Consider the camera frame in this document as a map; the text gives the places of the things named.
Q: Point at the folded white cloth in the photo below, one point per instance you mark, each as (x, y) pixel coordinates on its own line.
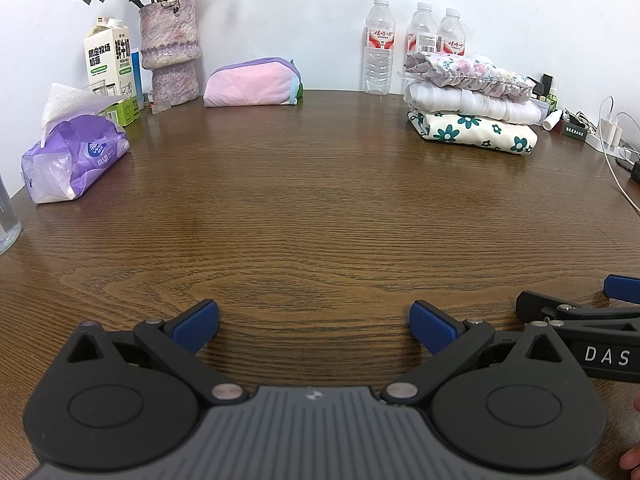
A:
(475, 105)

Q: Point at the black desk sign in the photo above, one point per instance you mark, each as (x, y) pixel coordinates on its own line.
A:
(575, 128)

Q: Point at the small white bottle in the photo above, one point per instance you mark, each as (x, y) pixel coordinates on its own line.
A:
(552, 120)

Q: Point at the small clear plastic piece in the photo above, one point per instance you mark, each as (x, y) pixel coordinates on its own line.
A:
(159, 107)

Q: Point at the small green bottle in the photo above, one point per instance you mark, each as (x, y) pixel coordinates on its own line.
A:
(553, 97)

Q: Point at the purple tissue pack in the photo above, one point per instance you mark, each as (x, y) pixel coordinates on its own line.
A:
(85, 155)

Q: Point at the tall water bottle red label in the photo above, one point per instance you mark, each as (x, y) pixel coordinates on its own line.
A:
(378, 45)

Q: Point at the person's right hand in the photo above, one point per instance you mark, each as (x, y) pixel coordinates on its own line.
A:
(633, 460)

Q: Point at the blue box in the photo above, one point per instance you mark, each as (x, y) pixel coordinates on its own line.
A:
(143, 80)

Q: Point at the folded pink floral cloth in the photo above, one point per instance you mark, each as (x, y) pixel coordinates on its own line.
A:
(465, 72)

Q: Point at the green cardboard box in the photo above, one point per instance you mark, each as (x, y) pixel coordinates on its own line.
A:
(127, 110)

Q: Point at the white charger plug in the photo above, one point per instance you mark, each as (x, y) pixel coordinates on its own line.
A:
(611, 129)

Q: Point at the white power strip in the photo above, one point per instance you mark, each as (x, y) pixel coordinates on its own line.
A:
(607, 147)

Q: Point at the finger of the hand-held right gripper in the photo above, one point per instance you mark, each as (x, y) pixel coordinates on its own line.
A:
(622, 289)
(545, 310)

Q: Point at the folded cream teal-flower cloth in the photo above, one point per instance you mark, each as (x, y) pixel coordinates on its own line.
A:
(480, 132)

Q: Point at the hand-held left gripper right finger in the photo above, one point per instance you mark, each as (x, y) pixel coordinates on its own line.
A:
(432, 326)

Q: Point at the pink purple felt vase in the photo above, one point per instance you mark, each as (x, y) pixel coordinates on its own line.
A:
(170, 50)

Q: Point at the pink blue purple mesh shirt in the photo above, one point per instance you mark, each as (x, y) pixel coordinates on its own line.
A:
(250, 82)

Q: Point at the black adapter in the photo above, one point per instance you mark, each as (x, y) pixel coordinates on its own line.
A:
(636, 171)

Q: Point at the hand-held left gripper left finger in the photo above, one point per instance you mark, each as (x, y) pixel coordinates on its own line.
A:
(197, 326)

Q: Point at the white milk carton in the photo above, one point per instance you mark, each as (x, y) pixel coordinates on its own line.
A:
(107, 55)

